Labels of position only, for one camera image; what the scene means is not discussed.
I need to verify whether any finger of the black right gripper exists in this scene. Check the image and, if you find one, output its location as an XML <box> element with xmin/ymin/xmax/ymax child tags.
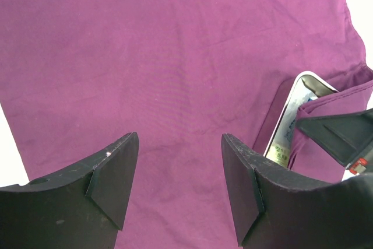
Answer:
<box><xmin>296</xmin><ymin>109</ymin><xmax>372</xmax><ymax>168</ymax></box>

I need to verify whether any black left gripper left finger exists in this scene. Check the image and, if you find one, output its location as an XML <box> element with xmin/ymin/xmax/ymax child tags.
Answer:
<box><xmin>1</xmin><ymin>132</ymin><xmax>139</xmax><ymax>248</ymax></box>

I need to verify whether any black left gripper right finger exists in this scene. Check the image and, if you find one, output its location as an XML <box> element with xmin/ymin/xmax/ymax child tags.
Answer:
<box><xmin>221</xmin><ymin>134</ymin><xmax>372</xmax><ymax>248</ymax></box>

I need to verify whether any blue-white gauze packet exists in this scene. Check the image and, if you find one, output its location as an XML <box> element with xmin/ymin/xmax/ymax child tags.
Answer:
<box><xmin>283</xmin><ymin>92</ymin><xmax>318</xmax><ymax>138</ymax></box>

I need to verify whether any steel instrument tray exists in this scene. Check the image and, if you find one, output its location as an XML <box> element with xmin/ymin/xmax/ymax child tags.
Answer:
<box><xmin>263</xmin><ymin>71</ymin><xmax>338</xmax><ymax>157</ymax></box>

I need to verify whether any purple cloth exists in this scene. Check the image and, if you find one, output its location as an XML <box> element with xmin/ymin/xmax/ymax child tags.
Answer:
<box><xmin>1</xmin><ymin>0</ymin><xmax>372</xmax><ymax>248</ymax></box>

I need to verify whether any green-white packet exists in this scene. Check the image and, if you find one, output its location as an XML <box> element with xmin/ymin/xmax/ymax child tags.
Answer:
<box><xmin>266</xmin><ymin>143</ymin><xmax>290</xmax><ymax>168</ymax></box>

